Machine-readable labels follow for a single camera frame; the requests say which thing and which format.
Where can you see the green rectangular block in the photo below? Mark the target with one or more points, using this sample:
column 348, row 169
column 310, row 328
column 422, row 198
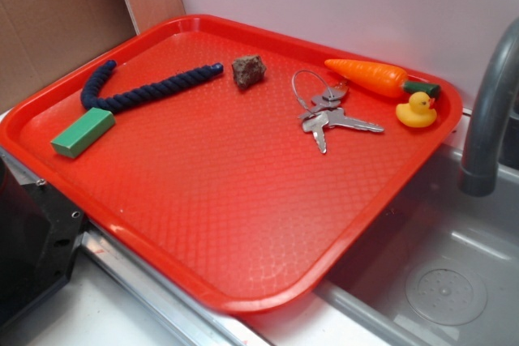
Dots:
column 83, row 133

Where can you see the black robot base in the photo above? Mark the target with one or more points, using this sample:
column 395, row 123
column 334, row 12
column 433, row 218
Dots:
column 41, row 230

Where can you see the red plastic tray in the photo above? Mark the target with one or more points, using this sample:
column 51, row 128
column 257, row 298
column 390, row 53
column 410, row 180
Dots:
column 219, row 188

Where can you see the silver key bunch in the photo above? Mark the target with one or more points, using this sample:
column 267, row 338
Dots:
column 327, row 113

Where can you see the brown rock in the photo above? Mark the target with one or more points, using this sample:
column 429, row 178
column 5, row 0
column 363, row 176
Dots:
column 248, row 70

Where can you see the orange toy carrot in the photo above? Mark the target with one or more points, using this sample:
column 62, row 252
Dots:
column 383, row 79

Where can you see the yellow rubber duck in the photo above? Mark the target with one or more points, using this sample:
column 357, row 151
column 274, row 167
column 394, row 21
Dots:
column 418, row 112

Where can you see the grey faucet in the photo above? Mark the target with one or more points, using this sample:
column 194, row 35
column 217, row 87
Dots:
column 492, row 135

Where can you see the grey sink basin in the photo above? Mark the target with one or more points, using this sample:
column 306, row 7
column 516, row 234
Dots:
column 437, row 267

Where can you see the brown cardboard panel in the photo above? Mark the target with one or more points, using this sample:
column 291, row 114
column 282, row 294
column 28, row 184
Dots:
column 43, row 40

